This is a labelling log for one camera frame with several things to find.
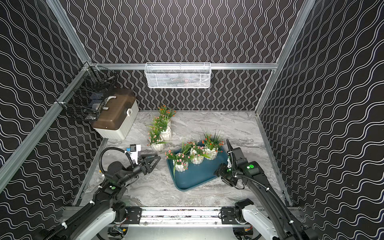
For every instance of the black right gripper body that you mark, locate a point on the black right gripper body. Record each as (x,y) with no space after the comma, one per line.
(227,173)

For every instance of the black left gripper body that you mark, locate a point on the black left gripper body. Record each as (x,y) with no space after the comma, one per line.
(144,166)

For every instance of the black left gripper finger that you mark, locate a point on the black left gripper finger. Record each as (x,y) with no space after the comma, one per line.
(149,157)
(151,164)

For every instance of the potted pink gypsophila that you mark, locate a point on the potted pink gypsophila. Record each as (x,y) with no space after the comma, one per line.
(180,159)
(156,141)
(163,125)

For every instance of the teal plastic tray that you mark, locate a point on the teal plastic tray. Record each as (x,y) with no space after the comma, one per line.
(197,175)

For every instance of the potted red gypsophila spiky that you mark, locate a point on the potted red gypsophila spiky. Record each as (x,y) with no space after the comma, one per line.
(212,143)

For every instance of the potted red gypsophila plant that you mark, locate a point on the potted red gypsophila plant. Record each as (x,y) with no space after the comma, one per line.
(197,153)

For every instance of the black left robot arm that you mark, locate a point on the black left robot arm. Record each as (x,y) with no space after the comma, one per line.
(106,206)

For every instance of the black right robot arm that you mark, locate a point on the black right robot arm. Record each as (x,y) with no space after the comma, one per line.
(279,223)

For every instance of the white ribbed storage box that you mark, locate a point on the white ribbed storage box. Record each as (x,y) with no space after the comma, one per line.
(116,127)

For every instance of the potted orange gypsophila at back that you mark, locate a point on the potted orange gypsophila at back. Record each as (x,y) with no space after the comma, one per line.
(166,113)

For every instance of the brown storage box lid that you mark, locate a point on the brown storage box lid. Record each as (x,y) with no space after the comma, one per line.
(119,99)

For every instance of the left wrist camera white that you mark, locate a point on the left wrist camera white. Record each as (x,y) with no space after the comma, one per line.
(134,152)

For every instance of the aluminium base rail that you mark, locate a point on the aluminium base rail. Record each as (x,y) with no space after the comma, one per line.
(181,216)

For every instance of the white mesh wall basket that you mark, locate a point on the white mesh wall basket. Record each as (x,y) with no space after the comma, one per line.
(178,75)

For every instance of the black wire wall basket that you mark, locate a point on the black wire wall basket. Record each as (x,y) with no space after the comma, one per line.
(86,101)

